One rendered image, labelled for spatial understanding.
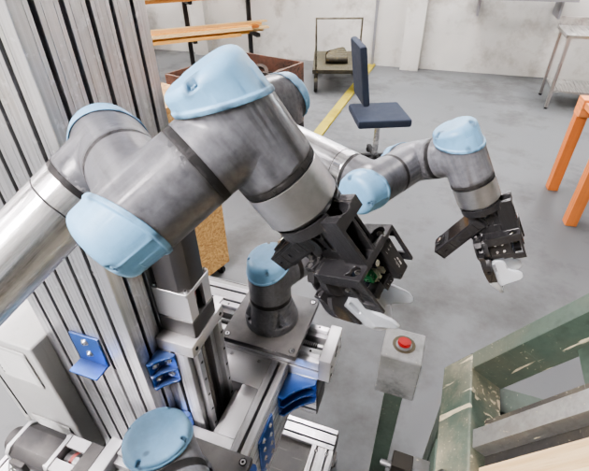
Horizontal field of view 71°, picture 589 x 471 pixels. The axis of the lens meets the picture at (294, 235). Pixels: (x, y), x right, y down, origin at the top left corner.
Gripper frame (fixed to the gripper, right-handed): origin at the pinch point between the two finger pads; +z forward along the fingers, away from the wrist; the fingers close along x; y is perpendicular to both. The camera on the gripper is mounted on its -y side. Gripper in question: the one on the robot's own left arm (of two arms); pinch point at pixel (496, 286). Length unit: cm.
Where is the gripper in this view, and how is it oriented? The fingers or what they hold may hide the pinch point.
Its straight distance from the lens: 93.9
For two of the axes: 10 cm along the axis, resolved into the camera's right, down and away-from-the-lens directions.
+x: 3.5, -5.6, 7.5
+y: 8.2, -2.1, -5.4
